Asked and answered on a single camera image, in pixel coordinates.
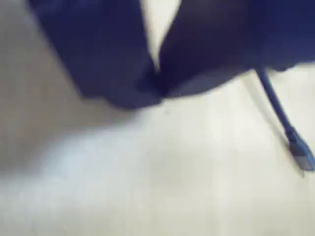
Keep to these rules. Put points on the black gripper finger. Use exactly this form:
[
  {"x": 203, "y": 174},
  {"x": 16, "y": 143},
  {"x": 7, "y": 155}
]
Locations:
[
  {"x": 233, "y": 37},
  {"x": 98, "y": 49}
]

